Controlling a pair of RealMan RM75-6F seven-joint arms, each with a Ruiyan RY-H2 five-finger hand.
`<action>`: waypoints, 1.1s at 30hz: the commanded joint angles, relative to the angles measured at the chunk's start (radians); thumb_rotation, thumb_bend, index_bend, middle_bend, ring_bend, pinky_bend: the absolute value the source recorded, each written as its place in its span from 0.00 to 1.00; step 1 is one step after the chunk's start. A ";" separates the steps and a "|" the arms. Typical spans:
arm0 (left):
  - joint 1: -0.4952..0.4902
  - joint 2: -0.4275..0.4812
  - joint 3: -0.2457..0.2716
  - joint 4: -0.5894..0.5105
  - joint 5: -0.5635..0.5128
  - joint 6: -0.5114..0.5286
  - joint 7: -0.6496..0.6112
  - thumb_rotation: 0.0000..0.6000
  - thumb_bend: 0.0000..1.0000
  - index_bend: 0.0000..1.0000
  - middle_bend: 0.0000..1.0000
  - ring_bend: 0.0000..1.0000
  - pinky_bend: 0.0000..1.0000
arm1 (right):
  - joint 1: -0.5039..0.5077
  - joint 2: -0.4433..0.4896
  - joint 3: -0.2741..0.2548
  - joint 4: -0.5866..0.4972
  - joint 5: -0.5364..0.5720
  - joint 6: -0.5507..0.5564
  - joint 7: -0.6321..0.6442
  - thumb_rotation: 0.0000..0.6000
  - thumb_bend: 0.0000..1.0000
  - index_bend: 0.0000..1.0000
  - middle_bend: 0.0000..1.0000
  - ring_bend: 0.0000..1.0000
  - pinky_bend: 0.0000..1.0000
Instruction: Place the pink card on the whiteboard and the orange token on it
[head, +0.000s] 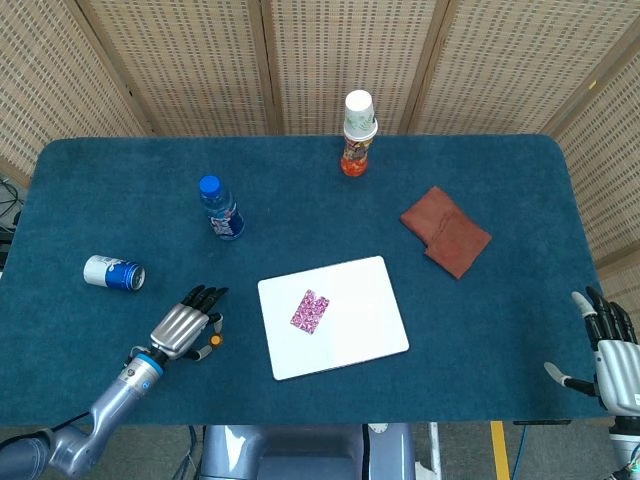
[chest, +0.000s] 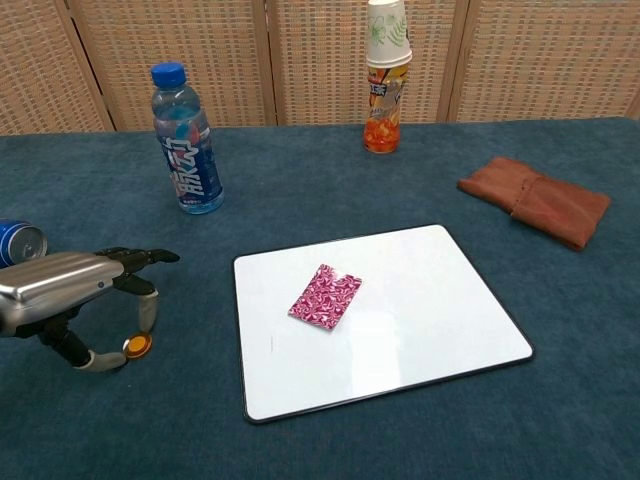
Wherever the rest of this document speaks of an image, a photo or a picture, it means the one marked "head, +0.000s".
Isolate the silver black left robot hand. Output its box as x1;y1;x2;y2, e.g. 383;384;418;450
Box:
148;284;230;363

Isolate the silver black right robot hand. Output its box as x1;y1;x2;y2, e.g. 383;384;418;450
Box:
543;285;640;417

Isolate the blue sports drink bottle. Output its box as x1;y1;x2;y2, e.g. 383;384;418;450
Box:
198;174;246;242

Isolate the orange juice drink bottle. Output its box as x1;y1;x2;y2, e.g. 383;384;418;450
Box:
340;135;374;177

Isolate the blue white drink can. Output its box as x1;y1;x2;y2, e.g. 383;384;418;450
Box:
82;254;147;292

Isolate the teal table cloth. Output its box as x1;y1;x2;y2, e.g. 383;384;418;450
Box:
0;133;614;427

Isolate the grey robot torso base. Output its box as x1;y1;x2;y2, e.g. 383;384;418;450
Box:
198;423;417;480

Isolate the white rectangular board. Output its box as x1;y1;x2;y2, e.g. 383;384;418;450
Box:
256;255;411;382

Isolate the white table leg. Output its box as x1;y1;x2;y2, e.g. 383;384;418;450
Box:
428;422;443;475

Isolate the folded brown cloth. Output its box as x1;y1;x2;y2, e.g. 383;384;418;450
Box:
399;185;493;281

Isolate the woven bamboo folding screen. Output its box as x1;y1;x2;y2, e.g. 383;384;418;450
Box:
0;0;640;314

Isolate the white floral paper cup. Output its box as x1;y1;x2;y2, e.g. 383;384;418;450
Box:
342;90;379;142

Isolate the black cables bundle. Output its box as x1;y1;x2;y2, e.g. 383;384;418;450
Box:
0;177;26;241

